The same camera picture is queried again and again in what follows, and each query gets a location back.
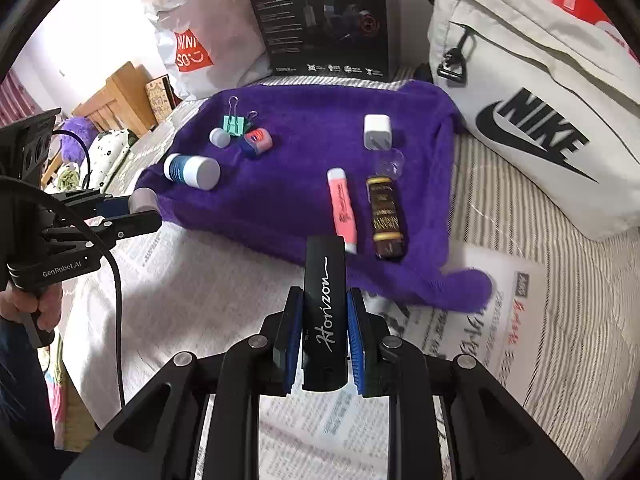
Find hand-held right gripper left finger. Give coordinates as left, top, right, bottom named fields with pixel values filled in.
left=60, top=286, right=306, bottom=480

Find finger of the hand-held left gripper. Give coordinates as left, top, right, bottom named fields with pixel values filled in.
left=52, top=187, right=133, bottom=217
left=87, top=210, right=163, bottom=247

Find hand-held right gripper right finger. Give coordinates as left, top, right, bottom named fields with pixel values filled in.
left=346, top=287, right=586, bottom=480

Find white tape roll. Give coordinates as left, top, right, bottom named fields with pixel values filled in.
left=129, top=187, right=157, bottom=215

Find black case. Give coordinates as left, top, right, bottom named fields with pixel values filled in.
left=301, top=235, right=349, bottom=393

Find blue white bottle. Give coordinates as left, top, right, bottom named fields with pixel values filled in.
left=163, top=153, right=222, bottom=192

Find brown box gold stripes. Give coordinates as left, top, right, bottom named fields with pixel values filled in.
left=366, top=175, right=406, bottom=261

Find pink highlighter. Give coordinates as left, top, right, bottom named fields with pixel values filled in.
left=326, top=168, right=360, bottom=255

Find orange blue glue stick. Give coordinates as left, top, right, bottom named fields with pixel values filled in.
left=239, top=128, right=273, bottom=157

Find person's left hand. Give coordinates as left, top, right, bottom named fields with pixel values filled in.
left=0, top=282, right=63, bottom=333

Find white pillow black dots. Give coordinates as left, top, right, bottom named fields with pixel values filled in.
left=87, top=129, right=138, bottom=186

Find purple plush toy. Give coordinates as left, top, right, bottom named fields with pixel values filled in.
left=59, top=116, right=98, bottom=163

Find newspaper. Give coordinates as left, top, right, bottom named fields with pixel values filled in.
left=62, top=220, right=548, bottom=480

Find brown patterned notebook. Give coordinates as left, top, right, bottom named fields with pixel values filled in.
left=145, top=75, right=176, bottom=111

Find pink curtain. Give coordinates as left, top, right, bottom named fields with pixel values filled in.
left=0, top=72, right=43, bottom=128

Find teal binder clip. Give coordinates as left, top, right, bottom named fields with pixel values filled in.
left=221, top=96, right=261, bottom=136

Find green pink printed bedding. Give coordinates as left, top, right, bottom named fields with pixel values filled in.
left=39, top=332, right=71, bottom=426

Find person's dark blue clothing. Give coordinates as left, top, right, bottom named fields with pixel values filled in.
left=0, top=317, right=76, bottom=480

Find purple towel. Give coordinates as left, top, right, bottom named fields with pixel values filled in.
left=136, top=80, right=493, bottom=317

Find clear plastic piece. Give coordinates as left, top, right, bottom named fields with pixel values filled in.
left=372, top=147, right=407, bottom=177

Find striped bedsheet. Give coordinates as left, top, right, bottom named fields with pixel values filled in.
left=125, top=75, right=640, bottom=461

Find white charger plug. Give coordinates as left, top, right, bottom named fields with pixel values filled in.
left=363, top=114, right=397, bottom=152

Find white plastic shopping bag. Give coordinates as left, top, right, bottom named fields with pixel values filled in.
left=136, top=0, right=273, bottom=102

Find black headset box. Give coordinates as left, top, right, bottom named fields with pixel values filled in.
left=240, top=0, right=391, bottom=81

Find grey waist bag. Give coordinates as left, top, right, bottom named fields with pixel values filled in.
left=426, top=0, right=640, bottom=242

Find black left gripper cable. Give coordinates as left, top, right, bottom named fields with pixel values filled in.
left=0, top=130, right=126, bottom=406

